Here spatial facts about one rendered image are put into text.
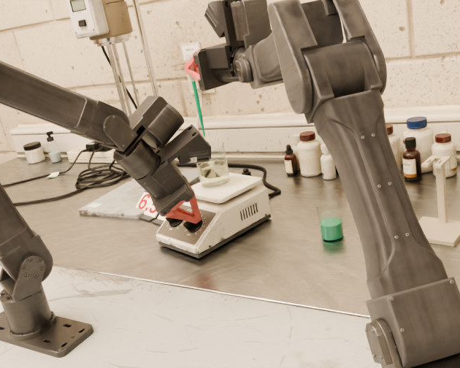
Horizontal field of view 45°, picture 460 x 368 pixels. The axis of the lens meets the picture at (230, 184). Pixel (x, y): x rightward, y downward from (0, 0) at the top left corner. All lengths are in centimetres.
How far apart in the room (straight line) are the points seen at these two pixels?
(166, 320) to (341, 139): 43
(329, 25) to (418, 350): 35
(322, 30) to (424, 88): 74
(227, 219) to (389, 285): 55
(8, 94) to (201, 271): 42
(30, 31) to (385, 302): 171
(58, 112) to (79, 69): 107
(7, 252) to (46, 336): 14
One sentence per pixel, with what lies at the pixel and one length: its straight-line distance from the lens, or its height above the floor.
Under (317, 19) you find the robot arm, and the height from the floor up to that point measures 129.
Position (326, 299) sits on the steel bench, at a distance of 82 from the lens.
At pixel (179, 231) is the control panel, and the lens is 104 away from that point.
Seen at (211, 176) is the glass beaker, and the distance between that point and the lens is 106.
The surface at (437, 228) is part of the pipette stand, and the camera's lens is 99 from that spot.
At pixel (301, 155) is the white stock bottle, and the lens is 130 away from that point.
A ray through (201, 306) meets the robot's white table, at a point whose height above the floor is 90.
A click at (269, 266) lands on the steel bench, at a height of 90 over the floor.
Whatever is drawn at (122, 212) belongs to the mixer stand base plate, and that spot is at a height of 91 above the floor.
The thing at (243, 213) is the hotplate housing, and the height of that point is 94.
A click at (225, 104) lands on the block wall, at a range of 157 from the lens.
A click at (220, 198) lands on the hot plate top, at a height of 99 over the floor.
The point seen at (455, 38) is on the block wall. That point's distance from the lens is 132.
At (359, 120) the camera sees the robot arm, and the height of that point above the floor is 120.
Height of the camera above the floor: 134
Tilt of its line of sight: 19 degrees down
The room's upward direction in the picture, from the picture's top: 11 degrees counter-clockwise
